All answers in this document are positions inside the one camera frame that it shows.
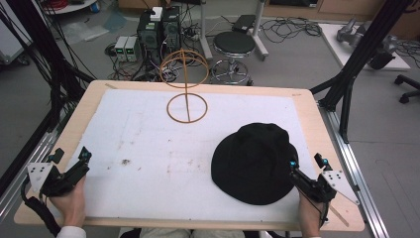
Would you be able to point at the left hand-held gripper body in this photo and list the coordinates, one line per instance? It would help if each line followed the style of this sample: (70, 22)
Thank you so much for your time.
(59, 180)

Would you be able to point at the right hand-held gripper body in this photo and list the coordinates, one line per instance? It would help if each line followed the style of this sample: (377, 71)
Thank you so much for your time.
(325, 188)

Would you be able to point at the black bucket hat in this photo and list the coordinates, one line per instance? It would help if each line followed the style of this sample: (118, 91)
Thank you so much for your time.
(254, 165)

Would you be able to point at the person's left hand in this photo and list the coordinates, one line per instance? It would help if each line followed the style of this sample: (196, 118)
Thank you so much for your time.
(71, 206)

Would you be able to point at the person's right hand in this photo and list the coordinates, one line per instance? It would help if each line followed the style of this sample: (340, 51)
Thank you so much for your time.
(310, 216)

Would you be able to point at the thin wooden strip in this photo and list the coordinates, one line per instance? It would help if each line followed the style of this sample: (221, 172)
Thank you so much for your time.
(340, 216)

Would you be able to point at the white table mat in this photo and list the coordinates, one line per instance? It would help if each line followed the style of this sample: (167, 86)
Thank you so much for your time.
(148, 158)

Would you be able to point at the black office chair base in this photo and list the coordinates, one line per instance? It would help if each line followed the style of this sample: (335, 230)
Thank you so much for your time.
(407, 87)

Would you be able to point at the grey power supply unit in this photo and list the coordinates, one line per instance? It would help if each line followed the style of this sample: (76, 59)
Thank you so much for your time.
(121, 48)
(132, 49)

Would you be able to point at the white floor board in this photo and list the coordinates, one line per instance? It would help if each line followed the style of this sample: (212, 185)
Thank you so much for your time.
(333, 43)

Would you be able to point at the white equipment case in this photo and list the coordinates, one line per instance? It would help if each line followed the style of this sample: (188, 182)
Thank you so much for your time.
(11, 36)

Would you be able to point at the clear plastic sheet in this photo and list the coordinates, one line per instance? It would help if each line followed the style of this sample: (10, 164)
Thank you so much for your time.
(95, 28)

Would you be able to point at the grey robot device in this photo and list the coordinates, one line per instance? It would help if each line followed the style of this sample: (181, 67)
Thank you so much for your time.
(384, 46)

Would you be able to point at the white metal stand legs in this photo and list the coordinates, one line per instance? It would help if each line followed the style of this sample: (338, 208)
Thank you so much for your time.
(259, 36)

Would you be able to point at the black round stool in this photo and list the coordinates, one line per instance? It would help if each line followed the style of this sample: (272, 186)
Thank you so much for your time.
(233, 44)

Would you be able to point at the black computer tower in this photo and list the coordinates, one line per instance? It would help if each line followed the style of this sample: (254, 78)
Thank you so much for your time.
(171, 31)
(149, 34)

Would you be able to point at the flat black box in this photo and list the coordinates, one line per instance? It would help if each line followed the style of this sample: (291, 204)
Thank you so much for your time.
(243, 23)

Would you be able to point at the round white table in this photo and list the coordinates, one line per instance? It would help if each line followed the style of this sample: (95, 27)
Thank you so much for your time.
(71, 6)

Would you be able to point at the white box on computer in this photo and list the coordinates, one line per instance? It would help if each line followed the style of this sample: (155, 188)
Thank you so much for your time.
(156, 14)

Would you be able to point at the aluminium table rail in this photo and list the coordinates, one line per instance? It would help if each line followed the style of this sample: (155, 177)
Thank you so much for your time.
(29, 165)
(356, 172)

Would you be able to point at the black metal frame stand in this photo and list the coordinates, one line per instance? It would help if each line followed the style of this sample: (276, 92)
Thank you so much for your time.
(49, 59)
(360, 56)

